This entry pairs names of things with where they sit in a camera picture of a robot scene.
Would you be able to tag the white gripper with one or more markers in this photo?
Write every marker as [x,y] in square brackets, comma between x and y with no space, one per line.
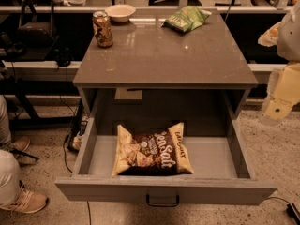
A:
[289,37]

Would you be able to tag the brown sea salt chip bag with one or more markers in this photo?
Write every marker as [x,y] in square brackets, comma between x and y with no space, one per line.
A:
[151,154]

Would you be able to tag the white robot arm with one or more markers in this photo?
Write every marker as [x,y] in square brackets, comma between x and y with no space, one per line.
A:
[286,36]

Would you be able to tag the grey open drawer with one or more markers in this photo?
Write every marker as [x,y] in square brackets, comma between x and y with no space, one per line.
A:
[222,172]

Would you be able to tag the green chip bag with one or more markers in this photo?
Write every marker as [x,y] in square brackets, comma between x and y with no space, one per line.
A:
[187,19]

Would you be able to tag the grey cabinet counter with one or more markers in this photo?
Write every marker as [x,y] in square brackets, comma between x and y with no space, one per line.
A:
[145,54]

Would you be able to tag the black bag on shelf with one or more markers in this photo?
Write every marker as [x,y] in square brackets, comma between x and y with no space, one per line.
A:
[36,34]

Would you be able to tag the white ceramic bowl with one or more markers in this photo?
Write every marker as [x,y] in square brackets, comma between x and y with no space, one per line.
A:
[120,13]

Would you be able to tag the orange soda can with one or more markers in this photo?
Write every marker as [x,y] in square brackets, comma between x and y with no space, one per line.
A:
[102,29]

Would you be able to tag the power strip on floor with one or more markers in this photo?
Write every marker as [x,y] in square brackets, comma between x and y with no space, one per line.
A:
[78,134]

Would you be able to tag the black headphones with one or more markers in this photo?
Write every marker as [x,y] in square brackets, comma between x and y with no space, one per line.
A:
[63,57]

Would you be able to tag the tan sneaker far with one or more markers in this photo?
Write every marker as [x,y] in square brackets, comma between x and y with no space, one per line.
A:
[21,144]

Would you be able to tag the tan sneaker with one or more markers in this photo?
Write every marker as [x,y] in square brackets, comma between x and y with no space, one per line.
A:
[27,202]
[21,144]

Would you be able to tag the tan sneaker near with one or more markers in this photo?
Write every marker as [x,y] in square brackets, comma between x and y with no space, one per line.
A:
[27,202]

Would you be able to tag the person's light trouser leg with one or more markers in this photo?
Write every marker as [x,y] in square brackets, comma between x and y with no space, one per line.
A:
[9,166]

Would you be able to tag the black drawer handle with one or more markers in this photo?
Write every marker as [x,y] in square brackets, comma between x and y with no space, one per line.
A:
[154,201]

